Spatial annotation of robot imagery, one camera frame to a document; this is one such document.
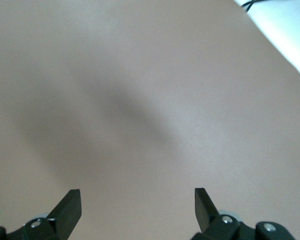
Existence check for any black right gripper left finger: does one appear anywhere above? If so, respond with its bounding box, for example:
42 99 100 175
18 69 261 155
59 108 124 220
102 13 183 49
7 189 83 240

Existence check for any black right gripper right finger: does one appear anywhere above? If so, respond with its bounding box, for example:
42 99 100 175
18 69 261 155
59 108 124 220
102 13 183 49
191 187 241 240

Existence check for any thin black looped cable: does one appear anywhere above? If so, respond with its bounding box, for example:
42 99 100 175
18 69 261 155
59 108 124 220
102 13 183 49
239 0 267 12

